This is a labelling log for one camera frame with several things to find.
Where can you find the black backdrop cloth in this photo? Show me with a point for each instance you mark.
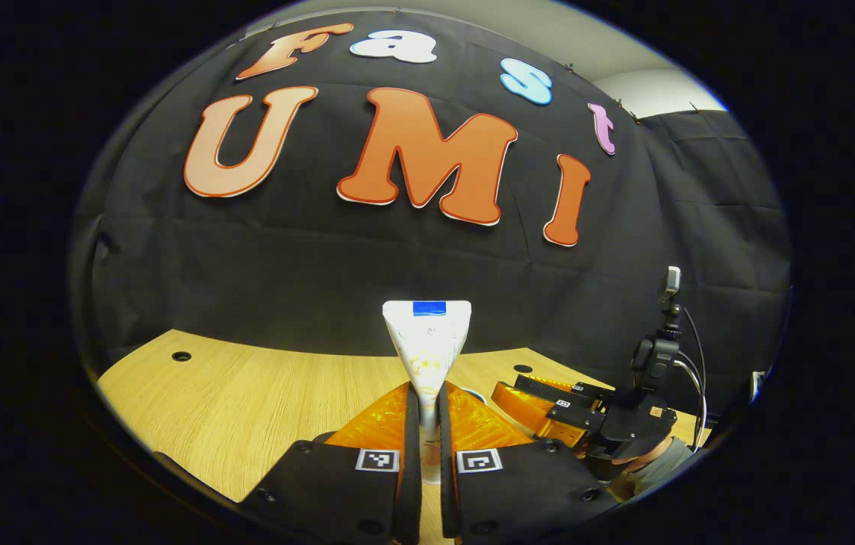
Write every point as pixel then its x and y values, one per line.
pixel 321 265

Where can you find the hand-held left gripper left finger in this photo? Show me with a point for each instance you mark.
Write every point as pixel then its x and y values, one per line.
pixel 412 454

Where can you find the white toothpaste tube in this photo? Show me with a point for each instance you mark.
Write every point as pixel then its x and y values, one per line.
pixel 427 341

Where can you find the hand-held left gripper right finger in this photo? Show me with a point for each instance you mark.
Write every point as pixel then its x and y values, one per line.
pixel 447 454

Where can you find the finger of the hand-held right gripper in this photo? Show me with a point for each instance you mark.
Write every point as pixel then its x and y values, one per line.
pixel 548 384
pixel 525 405

